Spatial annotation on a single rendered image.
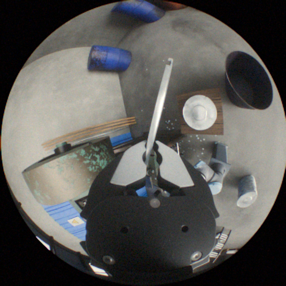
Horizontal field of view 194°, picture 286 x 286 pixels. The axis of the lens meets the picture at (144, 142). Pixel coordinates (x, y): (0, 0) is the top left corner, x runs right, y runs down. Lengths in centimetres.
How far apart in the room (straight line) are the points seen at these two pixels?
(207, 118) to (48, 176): 99
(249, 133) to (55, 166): 149
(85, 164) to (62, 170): 10
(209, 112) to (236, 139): 57
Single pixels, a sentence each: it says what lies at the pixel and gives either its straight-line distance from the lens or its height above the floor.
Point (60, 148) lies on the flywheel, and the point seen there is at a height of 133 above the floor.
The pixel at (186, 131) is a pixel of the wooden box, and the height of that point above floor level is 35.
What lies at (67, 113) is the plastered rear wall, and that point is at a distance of 202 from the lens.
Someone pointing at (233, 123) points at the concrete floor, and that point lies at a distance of 114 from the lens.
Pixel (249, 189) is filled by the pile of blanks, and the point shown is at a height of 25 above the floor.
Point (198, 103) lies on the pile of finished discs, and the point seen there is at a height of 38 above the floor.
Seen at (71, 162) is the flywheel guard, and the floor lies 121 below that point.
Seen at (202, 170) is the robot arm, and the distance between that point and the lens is 57.
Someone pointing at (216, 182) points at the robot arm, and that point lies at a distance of 61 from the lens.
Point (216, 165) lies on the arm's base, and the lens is 74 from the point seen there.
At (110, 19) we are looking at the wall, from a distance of 294.
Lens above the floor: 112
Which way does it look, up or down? 37 degrees down
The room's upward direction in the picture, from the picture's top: 112 degrees counter-clockwise
